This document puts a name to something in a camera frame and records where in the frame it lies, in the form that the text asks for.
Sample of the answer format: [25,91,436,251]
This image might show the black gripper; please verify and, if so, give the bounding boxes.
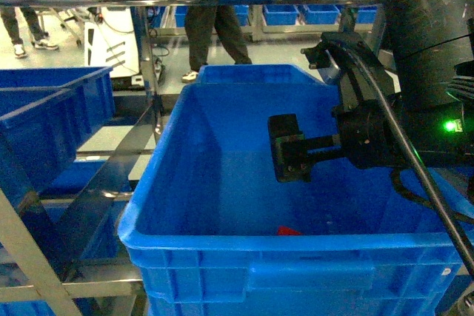
[267,101,406,183]

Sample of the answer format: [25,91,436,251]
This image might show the red one-stud toy block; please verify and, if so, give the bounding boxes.
[277,226,302,236]

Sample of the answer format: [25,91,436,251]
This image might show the blue target crate on shelf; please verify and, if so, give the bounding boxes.
[118,84,461,315]

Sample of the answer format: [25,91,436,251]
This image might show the blue crate left shelf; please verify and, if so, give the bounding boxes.
[1,67,115,191]

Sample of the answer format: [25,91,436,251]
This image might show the steel shelf rack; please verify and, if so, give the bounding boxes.
[0,0,474,316]

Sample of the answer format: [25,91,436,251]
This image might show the blue crate behind target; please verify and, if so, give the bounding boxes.
[196,64,322,84]

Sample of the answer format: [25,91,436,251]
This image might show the person legs in background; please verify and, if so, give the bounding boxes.
[181,4,253,84]

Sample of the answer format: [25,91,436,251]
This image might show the black cable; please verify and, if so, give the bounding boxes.
[325,40,474,276]

